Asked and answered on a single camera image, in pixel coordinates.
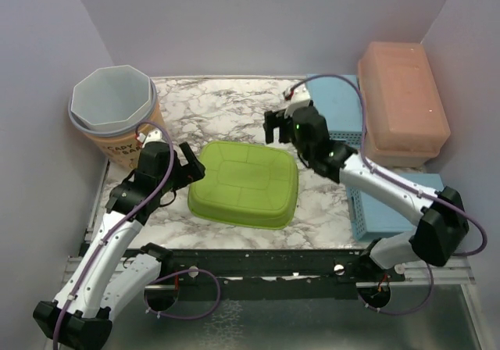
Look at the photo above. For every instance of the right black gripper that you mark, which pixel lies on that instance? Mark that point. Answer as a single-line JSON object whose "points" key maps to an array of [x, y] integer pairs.
{"points": [[273, 120]]}

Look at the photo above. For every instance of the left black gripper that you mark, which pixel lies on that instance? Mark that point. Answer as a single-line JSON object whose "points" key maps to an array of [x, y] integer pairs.
{"points": [[191, 172]]}

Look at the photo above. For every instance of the green plastic tray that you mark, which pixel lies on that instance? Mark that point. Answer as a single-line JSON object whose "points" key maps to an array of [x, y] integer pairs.
{"points": [[245, 185]]}

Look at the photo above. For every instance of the small blue perforated basket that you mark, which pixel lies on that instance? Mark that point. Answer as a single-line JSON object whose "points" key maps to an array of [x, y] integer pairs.
{"points": [[339, 104]]}

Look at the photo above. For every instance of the large blue perforated basket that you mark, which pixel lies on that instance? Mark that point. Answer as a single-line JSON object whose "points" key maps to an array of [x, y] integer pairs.
{"points": [[381, 208]]}

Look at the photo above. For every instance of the pink translucent lidded box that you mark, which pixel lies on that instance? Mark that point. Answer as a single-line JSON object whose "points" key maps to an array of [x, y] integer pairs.
{"points": [[406, 123]]}

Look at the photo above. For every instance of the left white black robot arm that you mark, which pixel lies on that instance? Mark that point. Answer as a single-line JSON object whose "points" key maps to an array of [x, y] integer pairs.
{"points": [[81, 315]]}

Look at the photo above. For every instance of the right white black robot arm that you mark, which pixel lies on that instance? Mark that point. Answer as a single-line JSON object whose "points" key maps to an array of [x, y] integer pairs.
{"points": [[438, 216]]}

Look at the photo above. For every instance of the orange capybara bucket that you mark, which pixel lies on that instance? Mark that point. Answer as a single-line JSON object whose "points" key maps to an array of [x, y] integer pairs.
{"points": [[122, 146]]}

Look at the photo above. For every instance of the white octagonal inner bin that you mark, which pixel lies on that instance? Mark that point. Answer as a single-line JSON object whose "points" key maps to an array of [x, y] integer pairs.
{"points": [[112, 98]]}

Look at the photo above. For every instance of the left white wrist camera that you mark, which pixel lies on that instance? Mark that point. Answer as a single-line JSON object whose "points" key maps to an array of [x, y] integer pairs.
{"points": [[152, 136]]}

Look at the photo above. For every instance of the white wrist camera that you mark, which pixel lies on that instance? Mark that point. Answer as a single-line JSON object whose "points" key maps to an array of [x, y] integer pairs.
{"points": [[299, 98], [152, 136]]}

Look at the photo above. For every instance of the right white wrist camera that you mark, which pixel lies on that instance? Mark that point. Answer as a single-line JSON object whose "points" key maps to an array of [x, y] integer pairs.
{"points": [[299, 98]]}

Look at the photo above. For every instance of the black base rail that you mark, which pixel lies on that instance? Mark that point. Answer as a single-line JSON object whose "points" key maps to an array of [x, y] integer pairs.
{"points": [[205, 287]]}

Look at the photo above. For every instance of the aluminium extrusion rail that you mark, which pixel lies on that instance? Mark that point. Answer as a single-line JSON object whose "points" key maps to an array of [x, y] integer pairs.
{"points": [[433, 272]]}

